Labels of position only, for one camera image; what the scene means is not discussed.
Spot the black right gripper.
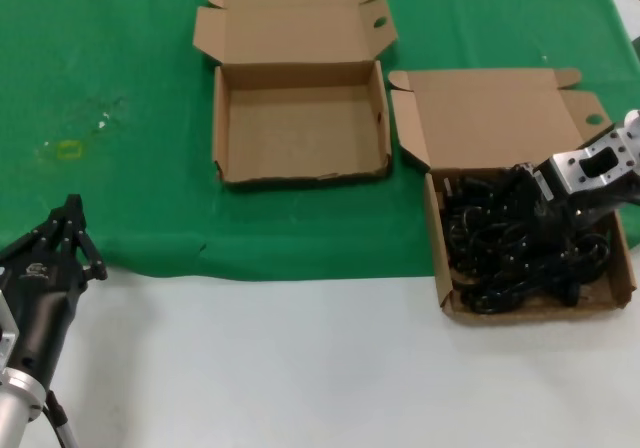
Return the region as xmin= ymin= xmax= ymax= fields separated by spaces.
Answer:
xmin=537 ymin=180 xmax=640 ymax=247

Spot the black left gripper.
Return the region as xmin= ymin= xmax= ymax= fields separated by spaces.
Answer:
xmin=0 ymin=195 xmax=109 ymax=384

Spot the open cardboard box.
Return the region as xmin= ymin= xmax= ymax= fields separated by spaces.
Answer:
xmin=387 ymin=67 xmax=639 ymax=329

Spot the open cardboard box torn rim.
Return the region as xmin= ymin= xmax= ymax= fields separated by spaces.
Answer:
xmin=192 ymin=0 xmax=400 ymax=192

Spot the yellow tape square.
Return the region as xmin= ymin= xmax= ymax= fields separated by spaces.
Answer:
xmin=56 ymin=140 xmax=84 ymax=161

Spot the green table cloth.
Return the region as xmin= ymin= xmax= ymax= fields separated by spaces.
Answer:
xmin=0 ymin=0 xmax=640 ymax=282

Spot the white panel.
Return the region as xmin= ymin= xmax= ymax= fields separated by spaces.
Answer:
xmin=602 ymin=0 xmax=640 ymax=44

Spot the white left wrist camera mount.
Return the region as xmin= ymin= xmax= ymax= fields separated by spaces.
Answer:
xmin=0 ymin=287 xmax=22 ymax=369

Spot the grey left arm cable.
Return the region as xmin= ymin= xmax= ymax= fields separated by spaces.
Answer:
xmin=42 ymin=390 xmax=80 ymax=448

